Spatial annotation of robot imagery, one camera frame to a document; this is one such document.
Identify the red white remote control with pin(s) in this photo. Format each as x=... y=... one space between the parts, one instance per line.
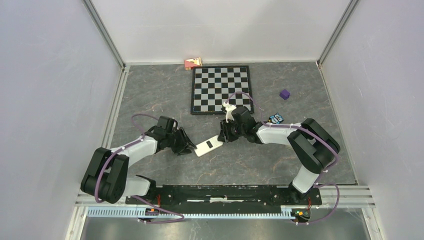
x=208 y=146

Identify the black white chessboard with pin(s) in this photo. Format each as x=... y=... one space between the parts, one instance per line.
x=213 y=85

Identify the blue owl toy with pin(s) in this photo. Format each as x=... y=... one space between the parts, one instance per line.
x=275 y=119

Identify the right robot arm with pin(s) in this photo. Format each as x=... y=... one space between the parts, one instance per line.
x=316 y=149

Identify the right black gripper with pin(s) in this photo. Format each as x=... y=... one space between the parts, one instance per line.
x=224 y=135

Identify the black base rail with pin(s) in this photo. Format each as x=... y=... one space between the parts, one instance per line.
x=230 y=199

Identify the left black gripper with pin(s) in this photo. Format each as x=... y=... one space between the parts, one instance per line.
x=185 y=143

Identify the purple cube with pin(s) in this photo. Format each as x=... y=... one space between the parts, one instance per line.
x=285 y=94

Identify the red orange small box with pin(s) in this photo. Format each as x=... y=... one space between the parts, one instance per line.
x=191 y=63

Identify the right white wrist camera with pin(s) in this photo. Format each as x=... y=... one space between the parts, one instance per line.
x=228 y=109

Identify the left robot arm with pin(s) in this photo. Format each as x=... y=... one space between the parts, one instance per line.
x=106 y=177

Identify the white slotted cable duct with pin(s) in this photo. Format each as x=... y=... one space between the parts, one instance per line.
x=142 y=212

